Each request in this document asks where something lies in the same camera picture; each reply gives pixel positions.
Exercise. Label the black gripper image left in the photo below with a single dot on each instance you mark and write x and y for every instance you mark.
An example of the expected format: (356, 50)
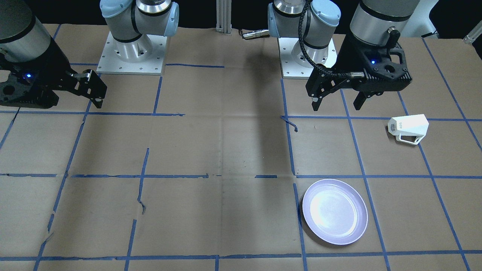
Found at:
(52, 63)

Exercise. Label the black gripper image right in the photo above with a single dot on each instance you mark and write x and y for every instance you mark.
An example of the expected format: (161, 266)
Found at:
(349, 55)

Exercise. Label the white angular cup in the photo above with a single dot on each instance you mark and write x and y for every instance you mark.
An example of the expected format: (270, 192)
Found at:
(408, 129)

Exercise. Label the lavender round plate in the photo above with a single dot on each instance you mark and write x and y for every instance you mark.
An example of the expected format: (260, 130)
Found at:
(335, 212)

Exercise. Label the white object top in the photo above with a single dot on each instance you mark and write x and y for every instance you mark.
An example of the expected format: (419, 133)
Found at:
(419, 23)

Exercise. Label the grey base plate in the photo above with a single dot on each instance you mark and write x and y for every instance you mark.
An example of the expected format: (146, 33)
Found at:
(294, 65)
(144, 56)

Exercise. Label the silver cable connector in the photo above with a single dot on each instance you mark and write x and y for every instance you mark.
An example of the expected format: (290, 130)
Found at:
(263, 33)

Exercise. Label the aluminium profile post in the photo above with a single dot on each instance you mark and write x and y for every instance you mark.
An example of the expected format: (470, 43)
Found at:
(223, 16)

